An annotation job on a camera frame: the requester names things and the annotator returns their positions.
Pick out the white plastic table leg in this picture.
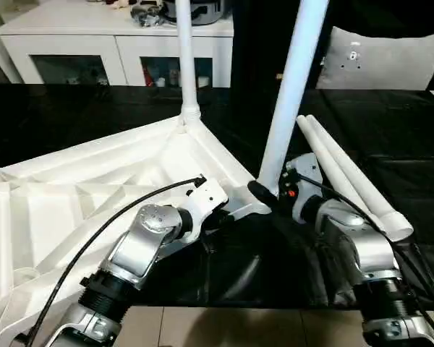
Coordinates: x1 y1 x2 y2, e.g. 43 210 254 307
305 114 416 242
296 115 373 218
174 0 203 124
255 0 329 196

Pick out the white plastic table top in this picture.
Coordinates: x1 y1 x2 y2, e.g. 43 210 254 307
0 111 276 347

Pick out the grey cushion with metal fittings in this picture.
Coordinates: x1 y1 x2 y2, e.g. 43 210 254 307
316 25 434 90

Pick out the black table mat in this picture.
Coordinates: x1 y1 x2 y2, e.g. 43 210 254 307
0 83 434 310

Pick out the white glass-door cabinet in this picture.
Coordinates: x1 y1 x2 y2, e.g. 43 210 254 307
0 14 236 87

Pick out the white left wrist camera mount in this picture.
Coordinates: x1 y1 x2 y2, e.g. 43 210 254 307
180 179 228 250

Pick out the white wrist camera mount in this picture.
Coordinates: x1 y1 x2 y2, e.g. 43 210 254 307
180 179 228 250
285 152 325 221

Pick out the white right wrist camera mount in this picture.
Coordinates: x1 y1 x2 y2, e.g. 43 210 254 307
285 152 325 221

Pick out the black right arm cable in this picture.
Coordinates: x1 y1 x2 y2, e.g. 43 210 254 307
296 173 434 347

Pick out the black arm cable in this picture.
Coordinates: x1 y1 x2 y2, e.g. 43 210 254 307
12 174 208 347
296 173 434 347

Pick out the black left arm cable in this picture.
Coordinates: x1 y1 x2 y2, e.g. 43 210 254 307
12 174 208 347

